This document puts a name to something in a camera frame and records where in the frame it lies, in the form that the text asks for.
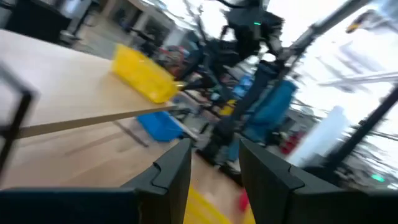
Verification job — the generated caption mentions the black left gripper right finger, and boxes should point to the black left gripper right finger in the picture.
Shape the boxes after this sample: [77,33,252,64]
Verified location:
[238,138,343,224]

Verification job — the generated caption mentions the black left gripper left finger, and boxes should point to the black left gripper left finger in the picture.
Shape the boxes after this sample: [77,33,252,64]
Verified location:
[120,138,193,224]

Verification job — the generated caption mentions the red plastic basket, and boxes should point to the red plastic basket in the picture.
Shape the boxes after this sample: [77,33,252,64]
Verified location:
[238,189,251,213]

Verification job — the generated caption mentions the yellow plastic basket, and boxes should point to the yellow plastic basket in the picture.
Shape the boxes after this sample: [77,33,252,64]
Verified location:
[183,185,256,224]
[111,43,180,105]

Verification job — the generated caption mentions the blue plastic basket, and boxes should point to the blue plastic basket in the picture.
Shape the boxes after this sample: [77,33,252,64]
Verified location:
[136,111,187,143]

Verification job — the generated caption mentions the wooden shelf with black legs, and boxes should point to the wooden shelf with black legs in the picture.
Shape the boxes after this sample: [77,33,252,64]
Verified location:
[0,29,180,175]

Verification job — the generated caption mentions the dark office furniture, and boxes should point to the dark office furniture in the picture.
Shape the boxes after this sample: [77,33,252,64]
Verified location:
[0,0,94,44]

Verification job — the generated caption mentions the black aluminium rig frame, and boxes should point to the black aluminium rig frame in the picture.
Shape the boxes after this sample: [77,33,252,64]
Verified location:
[276,0,398,187]

